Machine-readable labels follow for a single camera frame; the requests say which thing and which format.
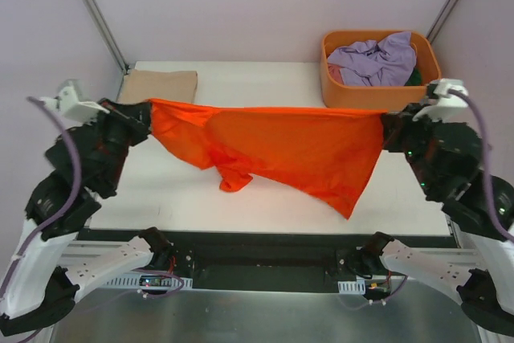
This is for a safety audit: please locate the pink garment in basket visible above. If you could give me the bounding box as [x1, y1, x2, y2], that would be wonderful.
[328, 63, 344, 84]

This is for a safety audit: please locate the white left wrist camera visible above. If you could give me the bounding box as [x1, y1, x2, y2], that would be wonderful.
[39, 79, 109, 124]

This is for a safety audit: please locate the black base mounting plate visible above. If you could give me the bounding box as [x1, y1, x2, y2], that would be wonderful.
[75, 227, 406, 292]

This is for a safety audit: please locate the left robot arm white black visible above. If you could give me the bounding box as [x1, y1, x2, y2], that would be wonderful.
[1, 97, 172, 338]

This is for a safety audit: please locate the orange t shirt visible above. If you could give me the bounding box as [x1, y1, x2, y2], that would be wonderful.
[150, 98, 383, 218]

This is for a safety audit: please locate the left aluminium corner post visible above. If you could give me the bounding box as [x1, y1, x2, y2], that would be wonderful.
[82, 0, 130, 75]

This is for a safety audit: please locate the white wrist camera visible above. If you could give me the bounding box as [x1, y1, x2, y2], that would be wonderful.
[39, 79, 109, 124]
[413, 78, 468, 122]

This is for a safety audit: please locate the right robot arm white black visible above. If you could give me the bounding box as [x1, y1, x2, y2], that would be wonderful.
[356, 104, 513, 337]

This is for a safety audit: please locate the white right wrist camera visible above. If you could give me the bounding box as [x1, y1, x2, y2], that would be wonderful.
[413, 78, 468, 122]

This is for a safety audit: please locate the dark green garment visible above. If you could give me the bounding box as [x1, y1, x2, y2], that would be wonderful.
[405, 67, 422, 87]

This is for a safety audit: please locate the aluminium frame rail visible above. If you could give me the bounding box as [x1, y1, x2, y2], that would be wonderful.
[55, 240, 127, 268]

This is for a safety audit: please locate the folded beige t shirt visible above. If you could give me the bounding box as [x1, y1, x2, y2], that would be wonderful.
[117, 69, 198, 104]

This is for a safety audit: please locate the lilac t shirt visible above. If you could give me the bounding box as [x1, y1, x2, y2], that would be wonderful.
[328, 31, 417, 87]

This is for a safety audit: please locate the orange plastic basket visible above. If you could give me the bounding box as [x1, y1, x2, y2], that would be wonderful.
[320, 30, 442, 112]

